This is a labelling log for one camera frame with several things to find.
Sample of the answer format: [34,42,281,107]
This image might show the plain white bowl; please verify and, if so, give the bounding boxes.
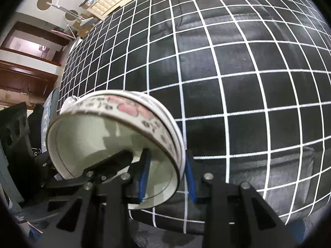
[59,90,187,176]

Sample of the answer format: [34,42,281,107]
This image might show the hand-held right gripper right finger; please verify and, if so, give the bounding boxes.
[185,150,298,248]

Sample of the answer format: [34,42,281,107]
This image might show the black white grid tablecloth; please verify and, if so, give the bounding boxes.
[57,0,331,234]

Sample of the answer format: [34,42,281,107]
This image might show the large patterned bowl pink flowers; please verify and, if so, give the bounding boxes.
[46,94,185,210]

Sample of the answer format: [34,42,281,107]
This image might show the brown wooden cabinet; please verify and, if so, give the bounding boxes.
[0,21,72,107]

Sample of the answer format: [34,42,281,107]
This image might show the white floor stand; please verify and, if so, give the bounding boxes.
[47,1,95,40]

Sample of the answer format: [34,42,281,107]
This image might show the blue floral cushion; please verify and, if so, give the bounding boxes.
[41,87,61,156]

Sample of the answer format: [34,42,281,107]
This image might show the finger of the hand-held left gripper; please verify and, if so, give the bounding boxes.
[42,150,134,188]
[34,153,58,179]

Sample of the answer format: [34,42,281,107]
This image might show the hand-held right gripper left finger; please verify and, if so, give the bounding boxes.
[39,148,152,248]

